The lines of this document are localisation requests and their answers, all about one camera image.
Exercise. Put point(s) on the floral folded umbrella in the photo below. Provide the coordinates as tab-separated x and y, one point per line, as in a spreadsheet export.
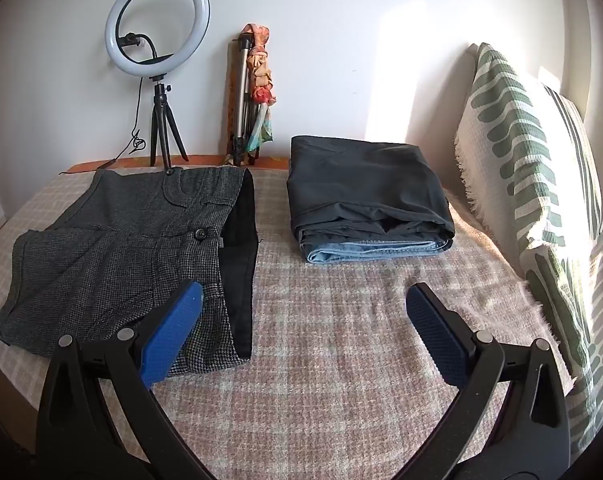
261	85

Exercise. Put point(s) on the green striped pillow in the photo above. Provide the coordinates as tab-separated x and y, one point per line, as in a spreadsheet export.
579	135

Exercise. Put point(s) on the green leaf patterned pillow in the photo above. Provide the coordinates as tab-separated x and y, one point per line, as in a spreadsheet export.
521	160

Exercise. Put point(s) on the black mini tripod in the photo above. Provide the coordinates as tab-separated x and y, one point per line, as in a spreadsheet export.
164	120

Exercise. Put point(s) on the grey tweed pants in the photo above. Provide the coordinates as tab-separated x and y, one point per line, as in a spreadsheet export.
126	240

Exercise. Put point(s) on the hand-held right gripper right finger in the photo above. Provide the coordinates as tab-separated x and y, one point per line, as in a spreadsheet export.
439	332

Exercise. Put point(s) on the silver folded tripod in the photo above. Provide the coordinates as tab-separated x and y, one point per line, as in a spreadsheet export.
239	100

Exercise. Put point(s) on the folded blue jeans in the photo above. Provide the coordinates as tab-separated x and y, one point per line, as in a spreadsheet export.
376	251

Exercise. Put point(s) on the folded dark grey pants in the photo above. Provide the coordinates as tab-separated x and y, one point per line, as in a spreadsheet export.
361	180

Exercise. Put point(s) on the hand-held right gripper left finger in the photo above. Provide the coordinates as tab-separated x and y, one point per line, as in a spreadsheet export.
169	335

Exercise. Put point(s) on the pink plaid blanket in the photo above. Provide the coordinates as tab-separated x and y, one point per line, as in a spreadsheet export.
331	350

